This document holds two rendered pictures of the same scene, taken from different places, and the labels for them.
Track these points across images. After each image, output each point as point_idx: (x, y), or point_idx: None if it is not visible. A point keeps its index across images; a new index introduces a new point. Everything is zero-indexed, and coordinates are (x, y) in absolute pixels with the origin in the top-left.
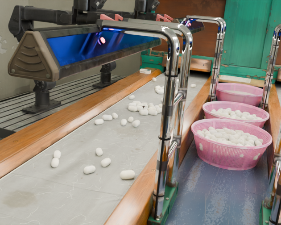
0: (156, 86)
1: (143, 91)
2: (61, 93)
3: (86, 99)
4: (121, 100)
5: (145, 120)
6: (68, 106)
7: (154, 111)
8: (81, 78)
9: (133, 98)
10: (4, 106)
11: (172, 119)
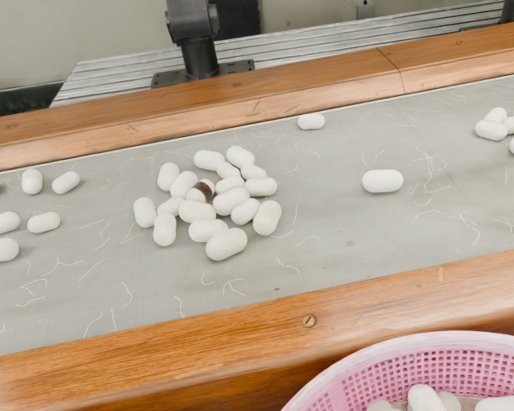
0: None
1: (447, 104)
2: (332, 43)
3: (150, 93)
4: (264, 123)
5: (81, 251)
6: (59, 106)
7: (154, 232)
8: (494, 0)
9: (313, 127)
10: (166, 58)
11: (145, 311)
